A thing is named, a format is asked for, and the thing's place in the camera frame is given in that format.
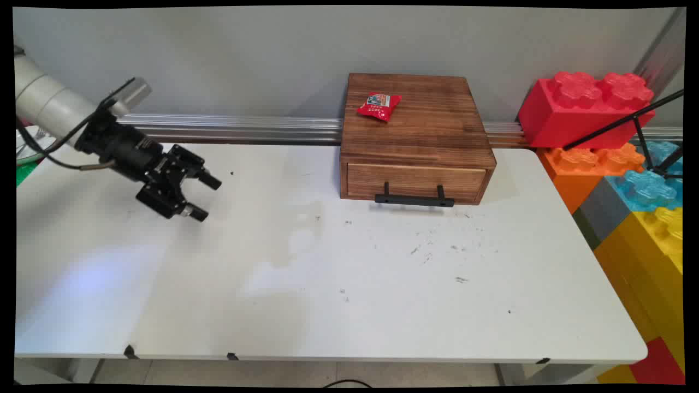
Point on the red snack packet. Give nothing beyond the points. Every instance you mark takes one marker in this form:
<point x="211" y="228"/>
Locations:
<point x="378" y="106"/>

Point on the light blue giant toy brick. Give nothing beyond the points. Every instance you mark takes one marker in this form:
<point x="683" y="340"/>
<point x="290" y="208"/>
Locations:
<point x="650" y="188"/>

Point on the aluminium post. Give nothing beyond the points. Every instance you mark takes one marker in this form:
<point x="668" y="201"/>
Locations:
<point x="661" y="54"/>

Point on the grey giant toy brick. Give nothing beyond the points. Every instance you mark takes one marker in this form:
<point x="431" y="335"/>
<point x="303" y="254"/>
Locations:
<point x="600" y="210"/>

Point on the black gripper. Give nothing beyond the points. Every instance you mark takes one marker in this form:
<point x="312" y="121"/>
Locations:
<point x="123" y="147"/>

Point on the yellow giant toy brick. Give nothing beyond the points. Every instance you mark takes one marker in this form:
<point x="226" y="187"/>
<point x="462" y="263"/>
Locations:
<point x="644" y="262"/>

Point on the green board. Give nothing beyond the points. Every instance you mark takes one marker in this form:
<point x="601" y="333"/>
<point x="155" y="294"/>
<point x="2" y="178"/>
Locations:
<point x="26" y="172"/>

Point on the black tripod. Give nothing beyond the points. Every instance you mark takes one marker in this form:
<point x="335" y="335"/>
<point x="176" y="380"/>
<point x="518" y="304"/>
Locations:
<point x="617" y="124"/>

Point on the brown wooden drawer cabinet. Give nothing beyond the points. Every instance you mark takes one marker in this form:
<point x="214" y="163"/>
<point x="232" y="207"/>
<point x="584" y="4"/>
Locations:
<point x="420" y="125"/>

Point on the small red toy brick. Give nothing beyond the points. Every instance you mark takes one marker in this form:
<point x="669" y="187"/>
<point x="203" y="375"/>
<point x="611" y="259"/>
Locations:
<point x="658" y="365"/>

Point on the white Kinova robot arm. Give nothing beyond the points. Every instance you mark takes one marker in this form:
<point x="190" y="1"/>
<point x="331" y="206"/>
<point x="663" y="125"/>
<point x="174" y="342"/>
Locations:
<point x="49" y="101"/>

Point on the red giant toy brick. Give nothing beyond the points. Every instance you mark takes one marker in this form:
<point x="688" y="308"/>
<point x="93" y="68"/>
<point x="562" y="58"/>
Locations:
<point x="579" y="112"/>

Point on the orange giant toy brick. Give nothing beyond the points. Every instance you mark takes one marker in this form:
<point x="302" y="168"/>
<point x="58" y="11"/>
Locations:
<point x="579" y="169"/>

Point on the white plate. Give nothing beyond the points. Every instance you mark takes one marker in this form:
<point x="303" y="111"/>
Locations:
<point x="33" y="144"/>

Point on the aluminium rail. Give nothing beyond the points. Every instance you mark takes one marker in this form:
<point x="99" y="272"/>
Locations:
<point x="235" y="128"/>

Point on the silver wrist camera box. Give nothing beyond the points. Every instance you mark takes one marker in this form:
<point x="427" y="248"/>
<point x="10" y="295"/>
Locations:
<point x="134" y="95"/>

